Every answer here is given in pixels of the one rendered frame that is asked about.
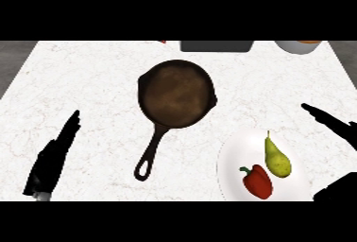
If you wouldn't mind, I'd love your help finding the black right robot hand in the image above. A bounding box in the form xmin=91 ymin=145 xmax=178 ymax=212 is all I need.
xmin=299 ymin=102 xmax=357 ymax=202

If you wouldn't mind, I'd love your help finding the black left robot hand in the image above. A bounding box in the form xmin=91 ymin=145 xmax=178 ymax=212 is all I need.
xmin=22 ymin=109 xmax=82 ymax=199

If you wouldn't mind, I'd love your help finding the white plate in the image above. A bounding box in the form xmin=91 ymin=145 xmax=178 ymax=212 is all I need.
xmin=217 ymin=127 xmax=315 ymax=202

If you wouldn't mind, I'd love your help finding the red bell pepper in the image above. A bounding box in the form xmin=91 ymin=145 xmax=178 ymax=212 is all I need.
xmin=239 ymin=164 xmax=274 ymax=200

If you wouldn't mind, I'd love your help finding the dark cast iron pan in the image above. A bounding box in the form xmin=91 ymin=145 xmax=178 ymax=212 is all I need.
xmin=133 ymin=59 xmax=218 ymax=182

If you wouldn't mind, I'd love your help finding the green pear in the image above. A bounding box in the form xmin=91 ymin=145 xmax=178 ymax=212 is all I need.
xmin=264 ymin=130 xmax=293 ymax=179

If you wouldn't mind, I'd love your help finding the grey bowl with orange content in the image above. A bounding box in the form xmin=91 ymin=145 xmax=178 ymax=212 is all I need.
xmin=273 ymin=41 xmax=323 ymax=56

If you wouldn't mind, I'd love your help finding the dark grey flat appliance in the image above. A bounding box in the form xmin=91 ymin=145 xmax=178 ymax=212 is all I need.
xmin=180 ymin=41 xmax=255 ymax=53

